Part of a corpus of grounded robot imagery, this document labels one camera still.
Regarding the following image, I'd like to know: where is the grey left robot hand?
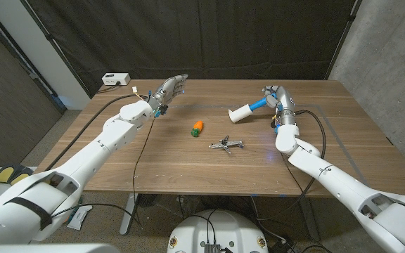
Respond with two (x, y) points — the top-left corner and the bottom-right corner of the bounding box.
(148, 73), (189, 117)

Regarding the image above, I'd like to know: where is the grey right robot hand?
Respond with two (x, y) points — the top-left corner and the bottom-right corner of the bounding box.
(262, 85), (297, 126)

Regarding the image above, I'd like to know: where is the white lint roller blue handle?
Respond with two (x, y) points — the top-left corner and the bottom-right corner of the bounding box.
(228, 96), (270, 124)

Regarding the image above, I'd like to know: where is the orange green toy carrot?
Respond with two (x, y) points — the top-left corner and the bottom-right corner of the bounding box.
(191, 120), (204, 138)

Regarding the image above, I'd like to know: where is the silver toy airplane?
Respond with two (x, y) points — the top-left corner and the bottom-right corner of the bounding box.
(208, 135), (245, 155)

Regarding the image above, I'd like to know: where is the white power outlet box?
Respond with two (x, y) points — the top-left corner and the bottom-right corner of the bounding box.
(101, 72), (131, 86)

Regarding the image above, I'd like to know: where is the black backdrop curtain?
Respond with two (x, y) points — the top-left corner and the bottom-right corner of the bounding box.
(25, 0), (358, 98)

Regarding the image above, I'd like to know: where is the black backdrop stand pole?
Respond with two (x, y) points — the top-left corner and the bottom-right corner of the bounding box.
(19, 0), (93, 98)
(323, 0), (362, 81)

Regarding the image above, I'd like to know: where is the grey table leg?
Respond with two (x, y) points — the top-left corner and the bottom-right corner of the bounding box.
(120, 193), (140, 235)
(297, 196), (321, 243)

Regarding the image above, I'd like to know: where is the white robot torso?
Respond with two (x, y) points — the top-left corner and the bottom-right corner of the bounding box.
(167, 209), (269, 253)

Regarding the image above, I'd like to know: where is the black floor adapter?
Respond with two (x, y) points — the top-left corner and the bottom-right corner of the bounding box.
(268, 238), (297, 253)

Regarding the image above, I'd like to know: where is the white floor device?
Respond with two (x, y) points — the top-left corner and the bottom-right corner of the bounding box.
(67, 205), (94, 231)

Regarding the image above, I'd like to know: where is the yellow black foot pedal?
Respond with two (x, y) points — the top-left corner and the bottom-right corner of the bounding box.
(8, 168), (34, 186)
(0, 165), (15, 183)

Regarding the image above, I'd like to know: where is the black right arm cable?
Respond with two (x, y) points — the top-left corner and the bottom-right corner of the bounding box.
(257, 109), (327, 222)

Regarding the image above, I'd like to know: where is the black power cord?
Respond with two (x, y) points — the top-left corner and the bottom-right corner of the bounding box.
(96, 82), (121, 94)

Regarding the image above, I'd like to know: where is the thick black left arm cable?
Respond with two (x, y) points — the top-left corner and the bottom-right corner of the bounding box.
(44, 93), (143, 172)

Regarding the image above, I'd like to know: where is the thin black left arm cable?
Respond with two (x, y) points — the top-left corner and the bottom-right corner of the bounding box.
(49, 117), (156, 229)

